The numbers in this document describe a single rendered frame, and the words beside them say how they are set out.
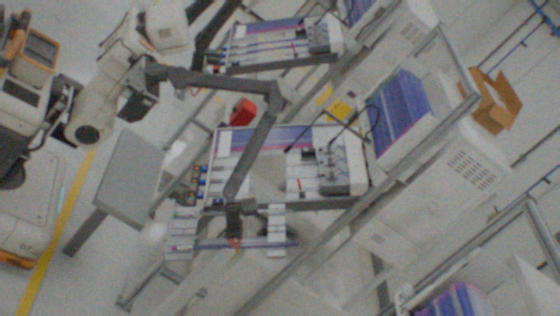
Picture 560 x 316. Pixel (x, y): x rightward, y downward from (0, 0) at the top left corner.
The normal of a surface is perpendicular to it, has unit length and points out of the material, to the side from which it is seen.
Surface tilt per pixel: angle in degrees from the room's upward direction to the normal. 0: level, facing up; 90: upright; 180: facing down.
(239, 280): 90
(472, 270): 90
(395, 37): 90
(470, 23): 90
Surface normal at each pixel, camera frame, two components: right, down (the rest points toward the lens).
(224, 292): 0.00, 0.54
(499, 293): -0.78, -0.53
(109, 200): 0.63, -0.65
